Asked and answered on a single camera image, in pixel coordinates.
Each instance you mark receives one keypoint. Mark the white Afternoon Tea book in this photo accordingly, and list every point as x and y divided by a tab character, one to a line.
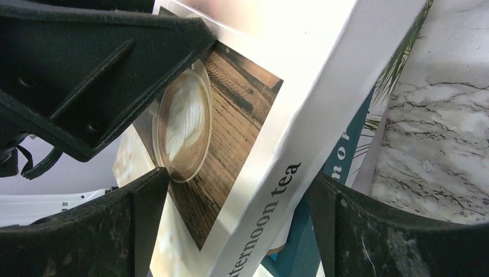
245	129

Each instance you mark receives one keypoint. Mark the teal bottom book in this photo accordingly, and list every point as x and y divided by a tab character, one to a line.
300	257

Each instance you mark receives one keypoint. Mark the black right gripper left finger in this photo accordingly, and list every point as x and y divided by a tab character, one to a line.
112	235

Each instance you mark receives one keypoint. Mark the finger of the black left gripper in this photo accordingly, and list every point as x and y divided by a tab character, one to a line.
77	78

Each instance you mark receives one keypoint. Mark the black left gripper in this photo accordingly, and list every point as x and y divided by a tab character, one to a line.
10	146

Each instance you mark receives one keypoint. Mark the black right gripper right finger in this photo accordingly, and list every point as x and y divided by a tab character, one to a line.
361	236

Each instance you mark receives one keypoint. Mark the white Decorate book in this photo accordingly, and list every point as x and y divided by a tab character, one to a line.
384	87

